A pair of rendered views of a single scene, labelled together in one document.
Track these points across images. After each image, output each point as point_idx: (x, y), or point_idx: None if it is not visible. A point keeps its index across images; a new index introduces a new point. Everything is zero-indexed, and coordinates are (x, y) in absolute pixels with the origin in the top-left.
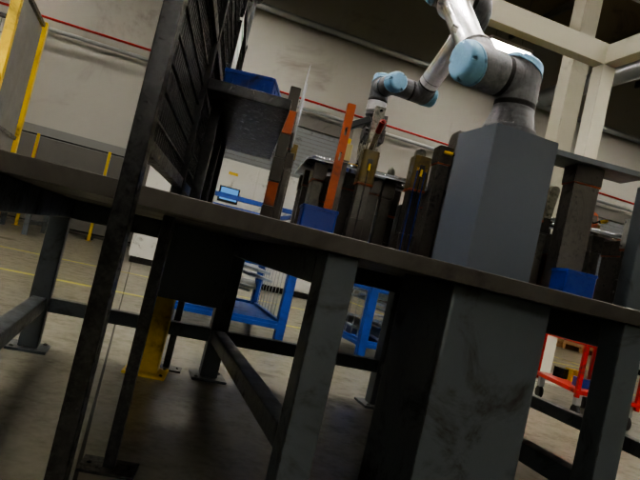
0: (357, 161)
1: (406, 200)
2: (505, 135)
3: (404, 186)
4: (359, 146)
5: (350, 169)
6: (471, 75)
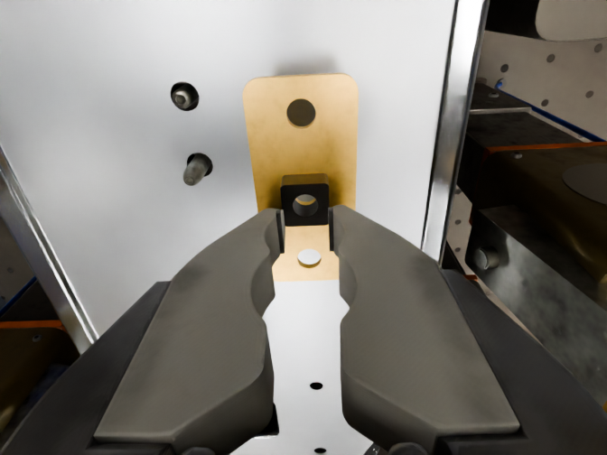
0: (328, 214)
1: (38, 296)
2: None
3: (37, 334)
4: (425, 366)
5: (113, 84)
6: None
